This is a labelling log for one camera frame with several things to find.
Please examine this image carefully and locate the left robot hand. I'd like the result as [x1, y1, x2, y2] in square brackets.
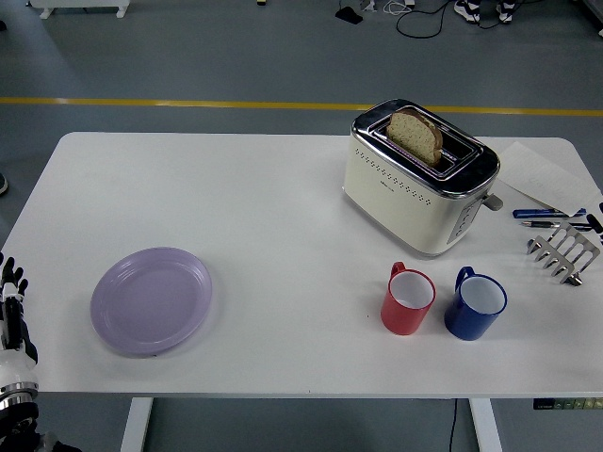
[0, 252, 40, 390]

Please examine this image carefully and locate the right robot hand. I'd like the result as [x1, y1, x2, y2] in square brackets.
[585, 201, 603, 246]

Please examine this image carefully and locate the purple plastic plate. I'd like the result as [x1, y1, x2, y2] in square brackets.
[90, 247, 214, 359]

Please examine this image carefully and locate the brown bread slice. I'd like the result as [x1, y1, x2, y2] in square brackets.
[385, 107, 445, 166]

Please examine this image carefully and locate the metal toast rack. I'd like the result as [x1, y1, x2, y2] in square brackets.
[526, 221, 600, 287]

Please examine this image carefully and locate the black pen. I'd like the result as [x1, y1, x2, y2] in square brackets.
[517, 218, 595, 233]

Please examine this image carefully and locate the blue pen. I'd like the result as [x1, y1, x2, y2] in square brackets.
[512, 206, 588, 219]

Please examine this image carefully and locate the white paper sheet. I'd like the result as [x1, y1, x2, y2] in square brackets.
[497, 140, 603, 218]

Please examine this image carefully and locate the white table leg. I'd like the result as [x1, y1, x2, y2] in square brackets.
[468, 398, 503, 452]
[120, 397, 155, 452]

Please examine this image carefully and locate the blue enamel mug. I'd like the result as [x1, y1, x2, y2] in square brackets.
[444, 266, 509, 342]

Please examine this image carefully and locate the table height control panel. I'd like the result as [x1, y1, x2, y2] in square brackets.
[532, 397, 603, 412]

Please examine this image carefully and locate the cream and chrome toaster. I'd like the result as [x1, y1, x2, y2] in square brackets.
[342, 98, 504, 259]

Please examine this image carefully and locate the red enamel mug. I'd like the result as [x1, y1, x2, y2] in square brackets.
[380, 261, 437, 336]

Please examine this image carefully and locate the black foot pedal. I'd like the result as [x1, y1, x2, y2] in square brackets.
[334, 6, 364, 25]

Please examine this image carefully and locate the white furniture base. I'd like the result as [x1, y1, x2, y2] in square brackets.
[28, 0, 131, 20]

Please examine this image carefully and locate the black cable under table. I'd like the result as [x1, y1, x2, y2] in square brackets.
[445, 398, 460, 452]

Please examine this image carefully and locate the black floor cable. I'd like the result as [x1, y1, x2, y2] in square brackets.
[395, 0, 472, 38]

